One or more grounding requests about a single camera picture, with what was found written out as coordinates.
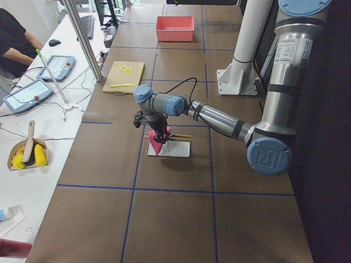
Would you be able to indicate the yellow plastic knife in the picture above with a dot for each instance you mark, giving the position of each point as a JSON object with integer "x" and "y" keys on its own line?
{"x": 122, "y": 85}

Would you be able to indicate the wooden dustpan with brush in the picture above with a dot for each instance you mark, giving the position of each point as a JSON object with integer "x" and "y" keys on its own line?
{"x": 22, "y": 155}

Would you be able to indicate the white rack tray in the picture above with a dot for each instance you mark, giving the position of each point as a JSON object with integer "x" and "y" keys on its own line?
{"x": 171, "y": 149}

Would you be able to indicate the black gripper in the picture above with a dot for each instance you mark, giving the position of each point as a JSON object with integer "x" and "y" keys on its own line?
{"x": 158, "y": 126}

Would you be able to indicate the black computer mouse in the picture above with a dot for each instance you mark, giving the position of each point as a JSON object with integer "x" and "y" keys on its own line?
{"x": 54, "y": 42}

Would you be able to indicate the aluminium frame post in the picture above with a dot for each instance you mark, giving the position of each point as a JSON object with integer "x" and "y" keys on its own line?
{"x": 82, "y": 38}

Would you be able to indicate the teach pendant tablet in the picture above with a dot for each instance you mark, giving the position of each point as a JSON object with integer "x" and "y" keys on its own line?
{"x": 59, "y": 65}
{"x": 28, "y": 96}

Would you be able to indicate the wooden cutting board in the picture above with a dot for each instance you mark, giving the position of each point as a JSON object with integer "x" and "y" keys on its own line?
{"x": 116, "y": 76}

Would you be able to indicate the black keyboard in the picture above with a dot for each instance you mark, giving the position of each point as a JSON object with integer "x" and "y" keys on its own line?
{"x": 88, "y": 25}

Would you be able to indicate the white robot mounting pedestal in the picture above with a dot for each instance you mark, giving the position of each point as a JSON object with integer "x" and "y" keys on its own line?
{"x": 238, "y": 78}

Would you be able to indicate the seated person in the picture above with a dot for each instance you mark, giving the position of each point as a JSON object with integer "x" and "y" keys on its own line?
{"x": 18, "y": 46}

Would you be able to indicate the pink sponge cloth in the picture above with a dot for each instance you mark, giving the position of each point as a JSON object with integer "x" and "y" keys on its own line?
{"x": 156, "y": 146}

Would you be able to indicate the long grabber stick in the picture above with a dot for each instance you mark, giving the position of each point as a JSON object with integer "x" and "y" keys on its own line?
{"x": 68, "y": 106}

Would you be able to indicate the white tube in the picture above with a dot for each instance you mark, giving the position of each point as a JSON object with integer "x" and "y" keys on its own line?
{"x": 6, "y": 214}

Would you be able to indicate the yellow corn toy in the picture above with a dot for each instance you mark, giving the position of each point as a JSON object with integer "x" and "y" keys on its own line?
{"x": 40, "y": 156}

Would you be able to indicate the pink plastic bin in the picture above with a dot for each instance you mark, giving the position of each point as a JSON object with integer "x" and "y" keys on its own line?
{"x": 175, "y": 28}

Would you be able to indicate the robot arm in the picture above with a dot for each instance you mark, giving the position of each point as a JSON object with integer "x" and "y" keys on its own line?
{"x": 268, "y": 142}

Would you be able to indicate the wooden rack rod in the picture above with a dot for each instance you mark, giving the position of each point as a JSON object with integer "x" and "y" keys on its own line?
{"x": 174, "y": 138}
{"x": 179, "y": 136}

